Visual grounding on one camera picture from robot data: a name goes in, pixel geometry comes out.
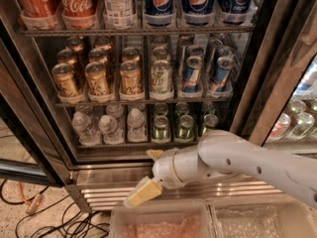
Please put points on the left clear plastic bin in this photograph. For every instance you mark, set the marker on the left clear plastic bin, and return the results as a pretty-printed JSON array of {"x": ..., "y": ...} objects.
[{"x": 162, "y": 219}]

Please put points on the left blue Pepsi can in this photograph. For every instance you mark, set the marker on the left blue Pepsi can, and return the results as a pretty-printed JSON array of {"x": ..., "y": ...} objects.
[{"x": 159, "y": 2}]

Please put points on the green can front right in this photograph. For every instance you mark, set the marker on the green can front right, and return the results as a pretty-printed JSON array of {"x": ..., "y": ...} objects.
[{"x": 206, "y": 122}]

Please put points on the right Red Bull can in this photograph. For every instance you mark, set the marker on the right Red Bull can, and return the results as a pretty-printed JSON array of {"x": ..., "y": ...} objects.
[{"x": 221, "y": 74}]

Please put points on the orange extension cord plug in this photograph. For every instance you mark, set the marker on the orange extension cord plug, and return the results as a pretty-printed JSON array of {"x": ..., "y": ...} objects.
[{"x": 36, "y": 202}]

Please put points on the red coca-cola can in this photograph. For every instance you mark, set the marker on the red coca-cola can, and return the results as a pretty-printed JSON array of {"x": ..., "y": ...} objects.
[
  {"x": 36, "y": 0},
  {"x": 79, "y": 2}
]

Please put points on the gold can front middle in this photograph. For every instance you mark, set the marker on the gold can front middle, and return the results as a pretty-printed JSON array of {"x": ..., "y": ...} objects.
[{"x": 95, "y": 73}]

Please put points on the left Red Bull can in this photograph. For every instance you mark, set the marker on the left Red Bull can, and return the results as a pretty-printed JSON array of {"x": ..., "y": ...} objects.
[{"x": 191, "y": 74}]

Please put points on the middle blue Pepsi can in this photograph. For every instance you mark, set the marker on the middle blue Pepsi can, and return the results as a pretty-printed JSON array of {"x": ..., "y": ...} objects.
[{"x": 198, "y": 2}]

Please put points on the green can front left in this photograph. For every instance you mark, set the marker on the green can front left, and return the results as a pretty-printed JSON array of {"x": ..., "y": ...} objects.
[{"x": 161, "y": 132}]

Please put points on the white labelled can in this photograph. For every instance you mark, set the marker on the white labelled can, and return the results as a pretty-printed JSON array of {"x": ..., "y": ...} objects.
[{"x": 118, "y": 2}]

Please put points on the green white 7up can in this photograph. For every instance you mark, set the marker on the green white 7up can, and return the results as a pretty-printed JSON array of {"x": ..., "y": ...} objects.
[{"x": 161, "y": 77}]

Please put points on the right red Coca-Cola can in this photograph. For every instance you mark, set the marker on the right red Coca-Cola can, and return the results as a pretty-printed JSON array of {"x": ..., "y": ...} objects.
[{"x": 79, "y": 2}]

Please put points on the right blue Pepsi can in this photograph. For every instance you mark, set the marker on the right blue Pepsi can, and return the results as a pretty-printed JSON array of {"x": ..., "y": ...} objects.
[{"x": 237, "y": 0}]

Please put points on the right fridge glass door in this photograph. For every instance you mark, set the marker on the right fridge glass door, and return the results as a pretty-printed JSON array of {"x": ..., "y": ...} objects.
[{"x": 283, "y": 44}]

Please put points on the clear water bottle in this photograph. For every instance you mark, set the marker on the clear water bottle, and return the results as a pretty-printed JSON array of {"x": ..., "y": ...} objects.
[
  {"x": 87, "y": 133},
  {"x": 109, "y": 128},
  {"x": 136, "y": 126}
]

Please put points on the gold can front left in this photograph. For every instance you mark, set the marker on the gold can front left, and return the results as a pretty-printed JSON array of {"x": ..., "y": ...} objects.
[{"x": 64, "y": 78}]

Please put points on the left red Coca-Cola can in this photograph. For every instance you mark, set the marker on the left red Coca-Cola can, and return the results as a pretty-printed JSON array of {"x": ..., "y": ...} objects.
[{"x": 36, "y": 0}]

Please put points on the green can front middle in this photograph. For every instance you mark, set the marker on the green can front middle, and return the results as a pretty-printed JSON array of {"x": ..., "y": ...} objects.
[{"x": 184, "y": 130}]

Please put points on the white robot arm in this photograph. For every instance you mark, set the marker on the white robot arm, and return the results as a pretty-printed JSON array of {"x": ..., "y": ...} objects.
[{"x": 220, "y": 155}]

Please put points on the gold can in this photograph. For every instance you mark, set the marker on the gold can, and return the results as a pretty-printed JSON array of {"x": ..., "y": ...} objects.
[
  {"x": 95, "y": 73},
  {"x": 131, "y": 78},
  {"x": 64, "y": 78}
]

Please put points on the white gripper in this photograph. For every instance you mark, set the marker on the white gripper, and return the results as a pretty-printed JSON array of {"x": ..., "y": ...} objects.
[{"x": 163, "y": 168}]

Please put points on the steel fridge bottom grille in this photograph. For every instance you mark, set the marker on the steel fridge bottom grille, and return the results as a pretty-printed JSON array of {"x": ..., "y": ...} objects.
[{"x": 101, "y": 189}]

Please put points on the open fridge glass door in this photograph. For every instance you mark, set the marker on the open fridge glass door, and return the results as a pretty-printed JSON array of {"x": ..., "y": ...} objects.
[{"x": 26, "y": 90}]

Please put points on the blue pepsi can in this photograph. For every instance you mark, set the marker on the blue pepsi can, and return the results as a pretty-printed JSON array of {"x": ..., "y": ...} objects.
[
  {"x": 237, "y": 0},
  {"x": 159, "y": 2},
  {"x": 198, "y": 2}
]

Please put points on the gold can front right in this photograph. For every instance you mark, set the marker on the gold can front right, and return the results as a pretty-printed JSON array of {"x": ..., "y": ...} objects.
[{"x": 131, "y": 78}]

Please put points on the red bull can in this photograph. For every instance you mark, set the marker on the red bull can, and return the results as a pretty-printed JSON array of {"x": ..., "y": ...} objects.
[
  {"x": 191, "y": 74},
  {"x": 221, "y": 74}
]

